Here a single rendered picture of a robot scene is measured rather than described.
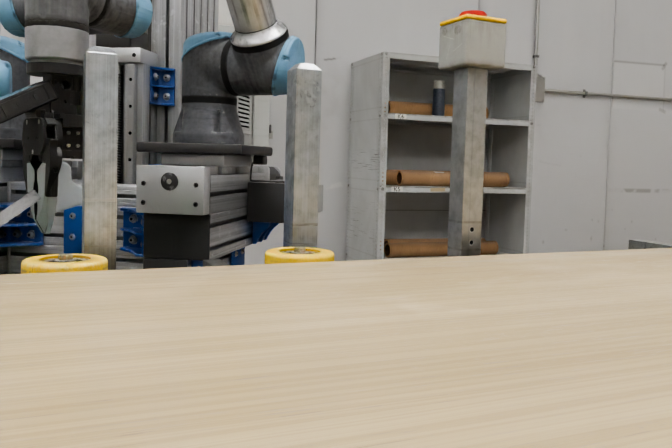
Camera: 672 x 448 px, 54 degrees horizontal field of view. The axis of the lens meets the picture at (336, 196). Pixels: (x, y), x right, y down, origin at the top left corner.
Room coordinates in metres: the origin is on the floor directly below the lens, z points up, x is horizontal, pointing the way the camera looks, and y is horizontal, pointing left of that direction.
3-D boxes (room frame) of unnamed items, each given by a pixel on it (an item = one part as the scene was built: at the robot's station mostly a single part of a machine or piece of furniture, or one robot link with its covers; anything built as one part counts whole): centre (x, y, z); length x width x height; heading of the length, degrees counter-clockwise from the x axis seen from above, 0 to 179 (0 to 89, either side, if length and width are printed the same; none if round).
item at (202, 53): (1.43, 0.27, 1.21); 0.13 x 0.12 x 0.14; 69
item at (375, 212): (3.63, -0.56, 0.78); 0.90 x 0.45 x 1.55; 110
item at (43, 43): (0.85, 0.36, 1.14); 0.08 x 0.08 x 0.05
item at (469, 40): (0.98, -0.19, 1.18); 0.07 x 0.07 x 0.08; 24
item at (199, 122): (1.43, 0.28, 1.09); 0.15 x 0.15 x 0.10
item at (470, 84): (0.98, -0.19, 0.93); 0.05 x 0.04 x 0.45; 114
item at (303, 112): (0.87, 0.05, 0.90); 0.03 x 0.03 x 0.48; 24
